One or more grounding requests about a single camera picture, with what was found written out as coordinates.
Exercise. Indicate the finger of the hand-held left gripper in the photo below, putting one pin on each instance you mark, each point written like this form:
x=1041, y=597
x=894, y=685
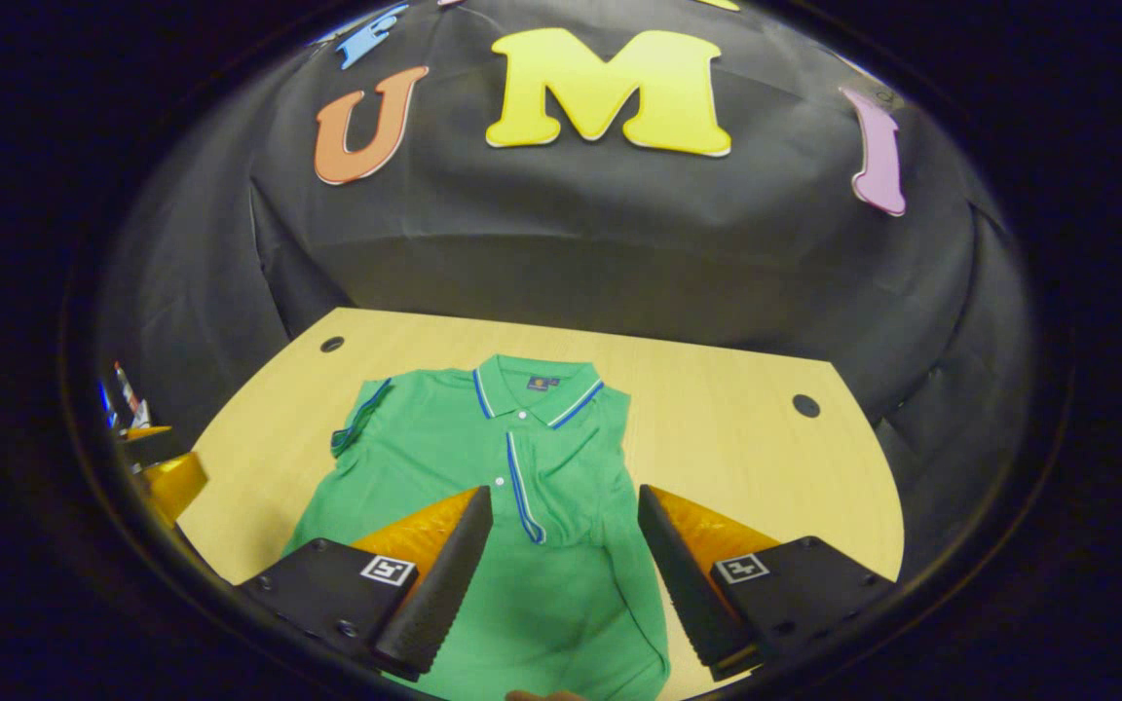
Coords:
x=176, y=482
x=147, y=434

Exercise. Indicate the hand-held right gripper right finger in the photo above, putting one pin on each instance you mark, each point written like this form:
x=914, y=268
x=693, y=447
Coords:
x=678, y=574

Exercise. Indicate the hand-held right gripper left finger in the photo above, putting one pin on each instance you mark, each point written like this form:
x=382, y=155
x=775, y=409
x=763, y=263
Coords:
x=444, y=584

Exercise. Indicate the green polo T-shirt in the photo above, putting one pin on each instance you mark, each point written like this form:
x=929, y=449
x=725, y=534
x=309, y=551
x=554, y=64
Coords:
x=425, y=438

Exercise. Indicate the colourful printed sheets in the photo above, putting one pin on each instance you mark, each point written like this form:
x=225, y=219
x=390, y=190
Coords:
x=128, y=394

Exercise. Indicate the black table grommet hole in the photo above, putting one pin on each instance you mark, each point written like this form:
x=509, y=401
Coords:
x=332, y=344

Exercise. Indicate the black backdrop cloth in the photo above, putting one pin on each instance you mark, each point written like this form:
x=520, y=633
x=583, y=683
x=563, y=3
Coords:
x=619, y=243

